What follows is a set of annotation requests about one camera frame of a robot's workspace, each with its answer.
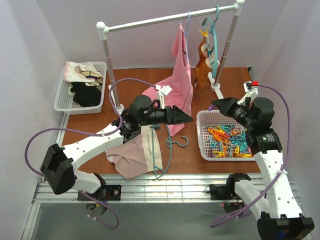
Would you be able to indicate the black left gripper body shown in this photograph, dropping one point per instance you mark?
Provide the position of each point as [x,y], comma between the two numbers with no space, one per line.
[169,115]

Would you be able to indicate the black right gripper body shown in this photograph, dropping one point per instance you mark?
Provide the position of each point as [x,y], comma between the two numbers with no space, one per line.
[230,107]

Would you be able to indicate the purple clothespin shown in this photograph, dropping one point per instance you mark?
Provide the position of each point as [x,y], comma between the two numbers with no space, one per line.
[212,107]

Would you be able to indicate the mauve underwear white waistband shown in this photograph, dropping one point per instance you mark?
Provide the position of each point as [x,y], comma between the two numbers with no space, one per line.
[138,156]

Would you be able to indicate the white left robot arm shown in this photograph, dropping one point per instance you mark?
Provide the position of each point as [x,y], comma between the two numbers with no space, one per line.
[61,163]

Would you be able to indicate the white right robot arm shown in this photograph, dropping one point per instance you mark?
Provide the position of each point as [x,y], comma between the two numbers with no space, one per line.
[276,210]

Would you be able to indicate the brown beige underwear hanging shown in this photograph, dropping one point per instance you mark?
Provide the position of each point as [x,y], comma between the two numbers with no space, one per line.
[203,66]

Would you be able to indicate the teal hanger on right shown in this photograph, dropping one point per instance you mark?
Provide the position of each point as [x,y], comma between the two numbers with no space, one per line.
[212,43]

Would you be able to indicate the yellow clothespin on hanger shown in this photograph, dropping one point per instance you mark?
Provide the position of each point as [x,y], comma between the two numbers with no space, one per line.
[204,33]

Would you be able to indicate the white clothespin basket right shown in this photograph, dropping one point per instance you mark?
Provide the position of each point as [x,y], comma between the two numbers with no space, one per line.
[207,118]

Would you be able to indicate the pink t-shirt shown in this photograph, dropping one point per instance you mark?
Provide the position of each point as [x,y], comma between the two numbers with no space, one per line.
[181,94]

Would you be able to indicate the pile of coloured clothespins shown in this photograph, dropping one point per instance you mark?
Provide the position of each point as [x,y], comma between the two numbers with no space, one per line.
[225,142]

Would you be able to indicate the black garment in basket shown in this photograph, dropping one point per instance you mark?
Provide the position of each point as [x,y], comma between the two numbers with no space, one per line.
[85,96]

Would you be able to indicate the cream pink garment in basket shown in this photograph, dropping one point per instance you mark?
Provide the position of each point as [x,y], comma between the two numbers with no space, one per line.
[82,73]

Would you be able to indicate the white laundry basket left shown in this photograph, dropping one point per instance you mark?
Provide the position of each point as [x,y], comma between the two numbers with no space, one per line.
[64,98]

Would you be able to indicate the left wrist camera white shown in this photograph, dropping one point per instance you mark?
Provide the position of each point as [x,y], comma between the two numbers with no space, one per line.
[162,92]

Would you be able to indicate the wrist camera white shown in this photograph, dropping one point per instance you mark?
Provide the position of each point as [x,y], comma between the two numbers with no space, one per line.
[162,92]
[251,92]

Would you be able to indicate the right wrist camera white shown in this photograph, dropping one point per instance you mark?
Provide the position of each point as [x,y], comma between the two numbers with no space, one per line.
[251,92]

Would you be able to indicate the aluminium mounting rail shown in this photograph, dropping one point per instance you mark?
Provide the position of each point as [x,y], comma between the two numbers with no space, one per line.
[144,189]

